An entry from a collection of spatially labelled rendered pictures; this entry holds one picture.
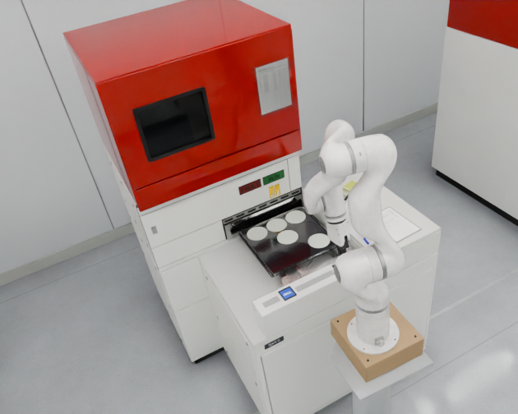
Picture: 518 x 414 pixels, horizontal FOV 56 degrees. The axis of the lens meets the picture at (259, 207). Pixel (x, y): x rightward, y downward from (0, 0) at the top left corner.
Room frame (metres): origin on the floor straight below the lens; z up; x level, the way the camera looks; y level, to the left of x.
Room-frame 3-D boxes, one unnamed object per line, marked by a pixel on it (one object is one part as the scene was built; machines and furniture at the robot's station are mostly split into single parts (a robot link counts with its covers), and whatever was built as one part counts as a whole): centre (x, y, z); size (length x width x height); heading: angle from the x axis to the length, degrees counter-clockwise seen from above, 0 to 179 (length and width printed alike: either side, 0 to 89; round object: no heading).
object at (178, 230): (1.90, 0.15, 1.02); 0.82 x 0.03 x 0.40; 111
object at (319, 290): (1.40, -0.18, 0.89); 0.55 x 0.09 x 0.14; 111
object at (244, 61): (2.19, 0.26, 1.52); 0.81 x 0.75 x 0.59; 111
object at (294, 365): (1.69, -0.22, 0.41); 0.97 x 0.64 x 0.82; 111
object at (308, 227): (1.76, -0.11, 0.90); 0.34 x 0.34 x 0.01; 21
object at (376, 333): (1.13, -0.34, 1.01); 0.19 x 0.19 x 0.18
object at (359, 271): (1.13, -0.30, 1.22); 0.19 x 0.12 x 0.24; 98
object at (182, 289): (2.22, 0.27, 0.41); 0.82 x 0.71 x 0.82; 111
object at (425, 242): (1.81, -0.51, 0.89); 0.62 x 0.35 x 0.14; 21
